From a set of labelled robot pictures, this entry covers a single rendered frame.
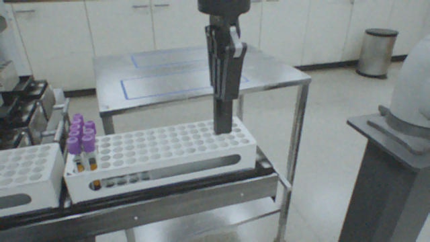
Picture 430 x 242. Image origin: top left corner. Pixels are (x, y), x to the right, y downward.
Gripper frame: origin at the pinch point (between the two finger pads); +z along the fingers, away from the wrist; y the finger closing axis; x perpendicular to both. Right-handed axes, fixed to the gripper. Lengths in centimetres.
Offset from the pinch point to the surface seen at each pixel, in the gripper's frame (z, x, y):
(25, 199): 9.2, -32.3, 1.2
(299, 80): 8.8, 33.0, -28.7
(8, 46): -1, -46, -56
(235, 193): 11.9, 0.1, 6.9
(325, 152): 91, 102, -91
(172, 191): 9.6, -10.4, 5.8
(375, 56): 69, 227, -194
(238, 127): 3.7, 3.3, -0.8
